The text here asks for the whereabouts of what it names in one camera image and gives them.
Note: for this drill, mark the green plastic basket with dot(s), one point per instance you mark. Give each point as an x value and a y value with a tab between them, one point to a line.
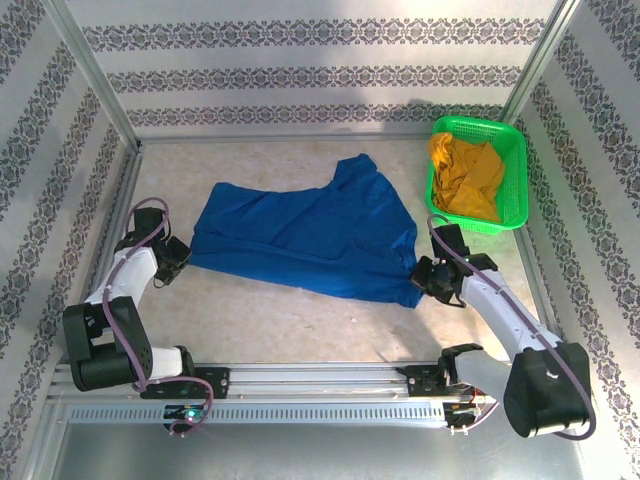
515	170

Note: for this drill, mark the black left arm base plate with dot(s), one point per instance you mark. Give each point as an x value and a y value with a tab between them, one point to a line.
217	382

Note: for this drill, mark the blue printed t-shirt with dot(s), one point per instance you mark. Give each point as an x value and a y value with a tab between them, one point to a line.
310	235

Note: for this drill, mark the aluminium table side rail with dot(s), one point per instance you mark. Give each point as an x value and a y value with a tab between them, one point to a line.
122	190
535	280

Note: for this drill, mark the sheet metal shelf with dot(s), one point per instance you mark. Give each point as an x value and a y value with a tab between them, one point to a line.
320	452

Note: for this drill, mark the aluminium corner post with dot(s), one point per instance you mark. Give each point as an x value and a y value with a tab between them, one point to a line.
92	70
541	55

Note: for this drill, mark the aluminium table end rail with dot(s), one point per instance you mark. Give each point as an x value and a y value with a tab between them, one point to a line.
280	137

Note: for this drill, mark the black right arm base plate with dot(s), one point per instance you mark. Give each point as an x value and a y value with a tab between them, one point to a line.
422	380

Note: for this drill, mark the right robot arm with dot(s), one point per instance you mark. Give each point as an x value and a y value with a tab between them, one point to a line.
505	315

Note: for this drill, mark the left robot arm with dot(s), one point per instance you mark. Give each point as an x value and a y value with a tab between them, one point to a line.
125	275

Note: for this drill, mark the orange cloth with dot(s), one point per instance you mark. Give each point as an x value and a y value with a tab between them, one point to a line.
465	175

